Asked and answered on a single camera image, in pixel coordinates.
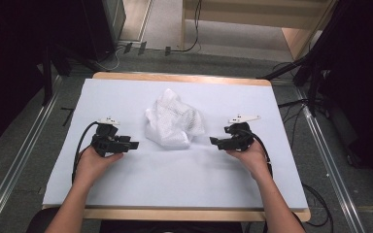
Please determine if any white floor cable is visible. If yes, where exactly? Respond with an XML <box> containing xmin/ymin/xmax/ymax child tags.
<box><xmin>100</xmin><ymin>45</ymin><xmax>125</xmax><ymax>72</ymax></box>

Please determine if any light wooden furniture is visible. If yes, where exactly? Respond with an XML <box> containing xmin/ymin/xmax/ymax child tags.
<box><xmin>180</xmin><ymin>0</ymin><xmax>338</xmax><ymax>61</ymax></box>

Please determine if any dark cabinet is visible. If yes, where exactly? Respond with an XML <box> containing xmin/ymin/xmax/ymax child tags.
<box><xmin>77</xmin><ymin>0</ymin><xmax>127</xmax><ymax>63</ymax></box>

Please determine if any black floor cable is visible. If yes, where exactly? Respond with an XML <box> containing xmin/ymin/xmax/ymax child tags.
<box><xmin>300</xmin><ymin>183</ymin><xmax>334</xmax><ymax>228</ymax></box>
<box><xmin>276</xmin><ymin>97</ymin><xmax>310</xmax><ymax>149</ymax></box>

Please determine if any white table mat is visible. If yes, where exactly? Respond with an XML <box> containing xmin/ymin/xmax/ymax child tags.
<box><xmin>42</xmin><ymin>78</ymin><xmax>310</xmax><ymax>211</ymax></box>

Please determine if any left hand-held gripper black cable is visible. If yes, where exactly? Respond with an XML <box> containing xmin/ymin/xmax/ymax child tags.
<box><xmin>71</xmin><ymin>120</ymin><xmax>100</xmax><ymax>185</ymax></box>

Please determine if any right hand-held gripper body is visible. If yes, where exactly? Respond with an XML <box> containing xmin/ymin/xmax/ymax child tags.
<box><xmin>222</xmin><ymin>114</ymin><xmax>262</xmax><ymax>152</ymax></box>

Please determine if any hand-held gripper black cable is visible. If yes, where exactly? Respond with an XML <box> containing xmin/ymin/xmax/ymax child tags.
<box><xmin>237</xmin><ymin>128</ymin><xmax>275</xmax><ymax>180</ymax></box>
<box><xmin>71</xmin><ymin>120</ymin><xmax>100</xmax><ymax>185</ymax></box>

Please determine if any metal floor rail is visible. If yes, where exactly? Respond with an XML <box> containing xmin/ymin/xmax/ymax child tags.
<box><xmin>294</xmin><ymin>86</ymin><xmax>367</xmax><ymax>233</ymax></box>
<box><xmin>0</xmin><ymin>75</ymin><xmax>63</xmax><ymax>233</ymax></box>

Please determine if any right hand-held gripper black cable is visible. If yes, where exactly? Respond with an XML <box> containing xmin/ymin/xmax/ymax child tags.
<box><xmin>237</xmin><ymin>128</ymin><xmax>275</xmax><ymax>180</ymax></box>

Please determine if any white mesh laundry bag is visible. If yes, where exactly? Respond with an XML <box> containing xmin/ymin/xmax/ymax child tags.
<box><xmin>144</xmin><ymin>87</ymin><xmax>207</xmax><ymax>150</ymax></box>

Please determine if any wooden table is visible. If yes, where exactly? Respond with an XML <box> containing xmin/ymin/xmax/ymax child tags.
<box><xmin>41</xmin><ymin>71</ymin><xmax>312</xmax><ymax>223</ymax></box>

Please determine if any black metal stand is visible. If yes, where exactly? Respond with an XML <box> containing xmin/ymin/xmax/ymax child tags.
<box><xmin>40</xmin><ymin>45</ymin><xmax>73</xmax><ymax>107</ymax></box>
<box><xmin>255</xmin><ymin>54</ymin><xmax>324</xmax><ymax>118</ymax></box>

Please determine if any person's right hand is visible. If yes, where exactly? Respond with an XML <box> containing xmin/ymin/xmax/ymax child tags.
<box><xmin>224</xmin><ymin>139</ymin><xmax>272</xmax><ymax>183</ymax></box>

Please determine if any person's left hand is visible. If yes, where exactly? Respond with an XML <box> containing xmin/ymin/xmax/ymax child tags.
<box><xmin>74</xmin><ymin>145</ymin><xmax>125</xmax><ymax>186</ymax></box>

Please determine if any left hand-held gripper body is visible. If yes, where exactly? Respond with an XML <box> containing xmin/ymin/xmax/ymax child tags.
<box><xmin>90</xmin><ymin>116</ymin><xmax>132</xmax><ymax>158</ymax></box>

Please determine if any black hanging cable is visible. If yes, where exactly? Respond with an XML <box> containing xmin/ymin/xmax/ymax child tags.
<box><xmin>170</xmin><ymin>0</ymin><xmax>204</xmax><ymax>53</ymax></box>

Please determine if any black curtain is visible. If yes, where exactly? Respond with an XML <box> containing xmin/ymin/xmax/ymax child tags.
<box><xmin>304</xmin><ymin>0</ymin><xmax>373</xmax><ymax>192</ymax></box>
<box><xmin>0</xmin><ymin>0</ymin><xmax>88</xmax><ymax>155</ymax></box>

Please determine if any person's dark clothing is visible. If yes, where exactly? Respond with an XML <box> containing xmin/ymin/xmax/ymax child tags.
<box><xmin>99</xmin><ymin>220</ymin><xmax>245</xmax><ymax>233</ymax></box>

